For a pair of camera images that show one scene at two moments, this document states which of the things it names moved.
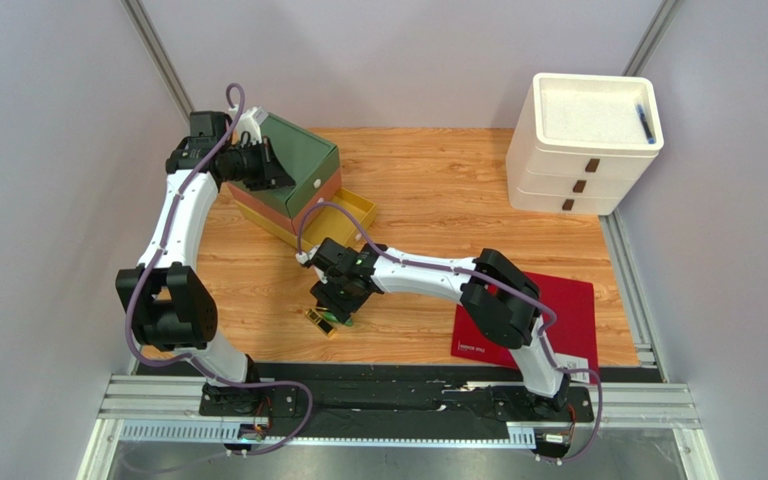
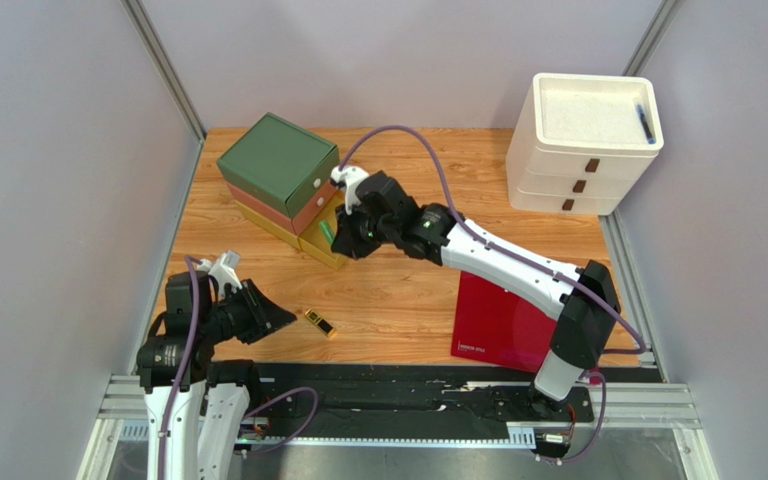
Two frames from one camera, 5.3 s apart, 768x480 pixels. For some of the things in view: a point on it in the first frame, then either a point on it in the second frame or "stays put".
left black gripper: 272,175 -> 271,318
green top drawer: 310,161 stays put
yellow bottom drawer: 325,221 stays put
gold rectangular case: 320,323 stays put
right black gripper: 334,294 -> 347,229
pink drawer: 291,224 stays put
